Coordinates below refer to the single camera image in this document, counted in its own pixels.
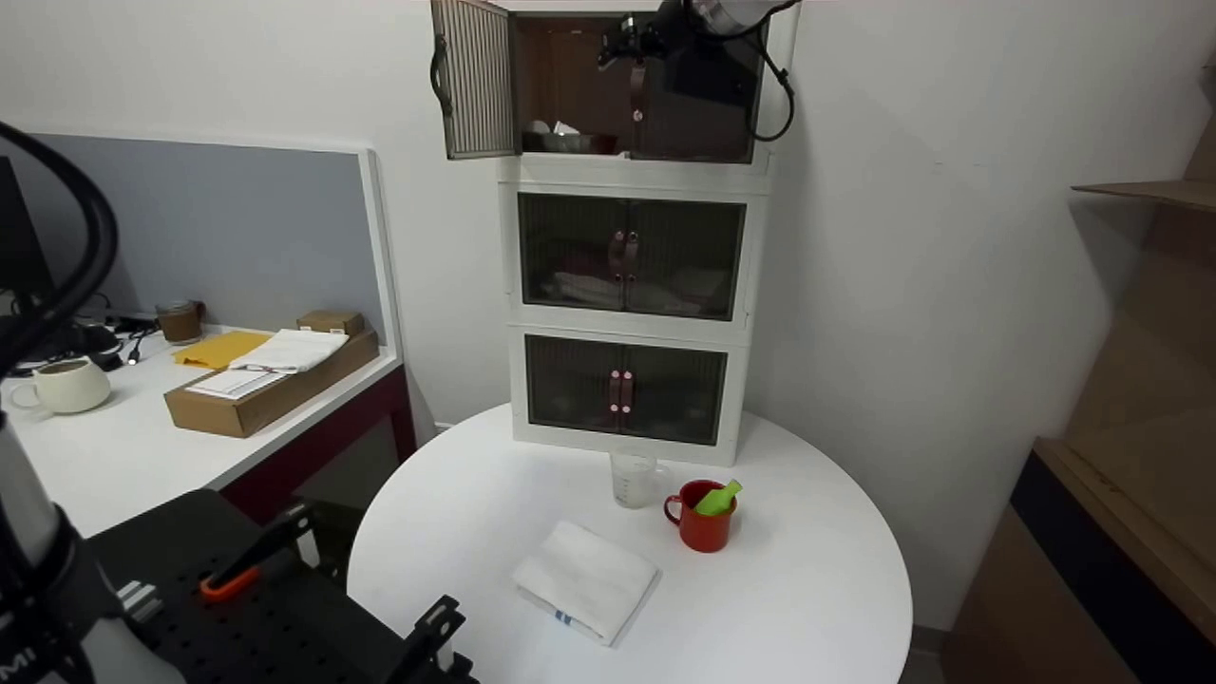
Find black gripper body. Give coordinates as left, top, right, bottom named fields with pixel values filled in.
left=649, top=0, right=763, bottom=112

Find grey ribbed metal panel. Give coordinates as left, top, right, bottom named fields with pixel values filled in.
left=425, top=0, right=520, bottom=162

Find white three-tier storage cabinet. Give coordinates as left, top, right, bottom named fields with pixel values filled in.
left=498, top=0, right=807, bottom=466

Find open flat cardboard box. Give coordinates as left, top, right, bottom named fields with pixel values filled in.
left=165, top=321, right=384, bottom=440

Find glass bowl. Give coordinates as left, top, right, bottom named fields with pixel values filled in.
left=520, top=112, right=593, bottom=157

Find small tan box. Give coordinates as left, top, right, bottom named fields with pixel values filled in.
left=295, top=309, right=373, bottom=343

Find green plastic item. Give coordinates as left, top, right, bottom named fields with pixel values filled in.
left=692, top=475, right=749, bottom=522

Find red mug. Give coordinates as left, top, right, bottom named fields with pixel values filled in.
left=660, top=475, right=740, bottom=558

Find white papers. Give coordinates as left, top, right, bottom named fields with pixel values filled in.
left=187, top=325, right=355, bottom=404

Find yellow envelope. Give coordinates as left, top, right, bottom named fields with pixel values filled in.
left=170, top=325, right=275, bottom=375

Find white folded cloth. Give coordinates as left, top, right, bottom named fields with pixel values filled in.
left=511, top=515, right=660, bottom=651

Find small brown box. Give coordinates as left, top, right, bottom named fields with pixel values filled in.
left=155, top=297, right=209, bottom=344

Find cardboard box with black band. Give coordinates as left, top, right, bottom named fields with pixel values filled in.
left=943, top=440, right=1216, bottom=684

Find white desk with maroon side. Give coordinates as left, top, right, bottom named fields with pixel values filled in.
left=0, top=330, right=421, bottom=542

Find white bowl with object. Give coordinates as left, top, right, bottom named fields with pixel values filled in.
left=5, top=352, right=118, bottom=423

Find thin black cable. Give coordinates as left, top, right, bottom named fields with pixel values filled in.
left=749, top=0, right=801, bottom=148

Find grey partition with white frame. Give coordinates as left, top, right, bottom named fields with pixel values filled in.
left=22, top=130, right=406, bottom=372

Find thick black cable hose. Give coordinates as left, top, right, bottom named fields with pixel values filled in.
left=0, top=119, right=124, bottom=382

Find tangled black desk cables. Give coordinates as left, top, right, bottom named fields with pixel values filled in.
left=71, top=310, right=168, bottom=372

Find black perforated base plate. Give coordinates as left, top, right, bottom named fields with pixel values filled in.
left=79, top=489, right=485, bottom=684

